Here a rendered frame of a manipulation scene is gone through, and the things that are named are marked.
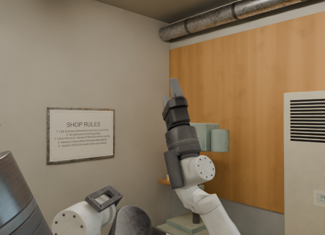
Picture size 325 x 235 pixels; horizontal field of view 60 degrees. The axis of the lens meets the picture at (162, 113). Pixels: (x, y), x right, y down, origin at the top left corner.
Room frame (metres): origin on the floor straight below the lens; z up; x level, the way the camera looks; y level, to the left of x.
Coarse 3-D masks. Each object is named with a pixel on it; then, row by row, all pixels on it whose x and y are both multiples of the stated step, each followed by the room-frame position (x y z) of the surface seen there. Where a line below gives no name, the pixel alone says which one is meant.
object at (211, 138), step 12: (204, 132) 2.19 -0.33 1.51; (216, 132) 2.13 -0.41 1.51; (228, 132) 2.15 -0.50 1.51; (204, 144) 2.19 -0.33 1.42; (216, 144) 2.13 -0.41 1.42; (228, 144) 2.15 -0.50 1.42; (168, 180) 2.48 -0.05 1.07; (180, 216) 2.53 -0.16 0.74; (192, 216) 2.37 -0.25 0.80; (168, 228) 2.36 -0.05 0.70; (180, 228) 2.32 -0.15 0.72; (192, 228) 2.25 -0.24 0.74; (204, 228) 2.33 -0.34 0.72
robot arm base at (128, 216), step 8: (120, 208) 0.72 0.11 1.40; (128, 208) 0.73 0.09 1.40; (136, 208) 0.74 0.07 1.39; (120, 216) 0.70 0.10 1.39; (128, 216) 0.70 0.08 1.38; (136, 216) 0.71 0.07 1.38; (144, 216) 0.72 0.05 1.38; (120, 224) 0.67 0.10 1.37; (128, 224) 0.68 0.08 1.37; (136, 224) 0.69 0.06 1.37; (144, 224) 0.70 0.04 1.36; (112, 232) 0.66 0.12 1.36; (120, 232) 0.66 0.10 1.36; (128, 232) 0.66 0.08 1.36; (136, 232) 0.67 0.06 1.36; (144, 232) 0.68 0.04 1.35
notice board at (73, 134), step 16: (48, 112) 2.26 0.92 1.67; (64, 112) 2.35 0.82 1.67; (80, 112) 2.45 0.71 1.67; (96, 112) 2.56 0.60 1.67; (112, 112) 2.67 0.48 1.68; (48, 128) 2.26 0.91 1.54; (64, 128) 2.35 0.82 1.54; (80, 128) 2.45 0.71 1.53; (96, 128) 2.56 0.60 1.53; (112, 128) 2.67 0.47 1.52; (48, 144) 2.26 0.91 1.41; (64, 144) 2.35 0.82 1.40; (80, 144) 2.45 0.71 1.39; (96, 144) 2.56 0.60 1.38; (112, 144) 2.67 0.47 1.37; (48, 160) 2.26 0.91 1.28; (64, 160) 2.35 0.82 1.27; (80, 160) 2.45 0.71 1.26
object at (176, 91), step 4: (172, 80) 0.79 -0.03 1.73; (176, 80) 0.79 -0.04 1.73; (172, 84) 0.78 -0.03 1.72; (176, 84) 0.78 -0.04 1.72; (172, 88) 0.77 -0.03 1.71; (176, 88) 0.78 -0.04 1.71; (180, 88) 0.78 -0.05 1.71; (172, 92) 0.77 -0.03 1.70; (176, 92) 0.77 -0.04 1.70; (180, 92) 0.78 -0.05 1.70; (172, 96) 0.77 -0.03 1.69; (176, 96) 0.76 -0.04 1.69; (180, 96) 0.76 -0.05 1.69
